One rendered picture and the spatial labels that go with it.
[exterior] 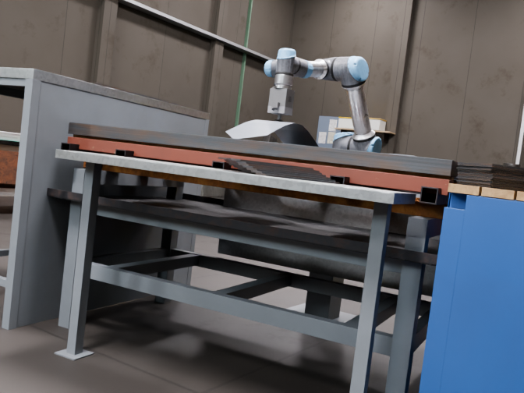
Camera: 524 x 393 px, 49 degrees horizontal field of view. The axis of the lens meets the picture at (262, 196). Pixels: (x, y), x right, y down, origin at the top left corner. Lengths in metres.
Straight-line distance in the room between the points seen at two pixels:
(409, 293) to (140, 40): 10.35
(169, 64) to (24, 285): 10.09
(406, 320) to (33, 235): 1.52
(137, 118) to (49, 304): 0.98
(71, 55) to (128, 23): 1.48
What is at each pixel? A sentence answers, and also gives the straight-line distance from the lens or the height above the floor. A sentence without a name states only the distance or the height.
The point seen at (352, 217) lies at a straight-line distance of 2.71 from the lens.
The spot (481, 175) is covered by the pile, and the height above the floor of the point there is 0.82.
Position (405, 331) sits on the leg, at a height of 0.32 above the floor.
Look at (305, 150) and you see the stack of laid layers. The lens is 1.95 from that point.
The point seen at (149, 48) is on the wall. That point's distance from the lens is 11.97.
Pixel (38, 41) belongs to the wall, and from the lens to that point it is 10.32.
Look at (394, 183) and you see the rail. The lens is 1.84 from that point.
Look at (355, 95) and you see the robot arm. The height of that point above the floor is 1.17.
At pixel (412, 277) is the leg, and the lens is 1.85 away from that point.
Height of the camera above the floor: 0.78
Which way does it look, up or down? 3 degrees down
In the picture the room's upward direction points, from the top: 7 degrees clockwise
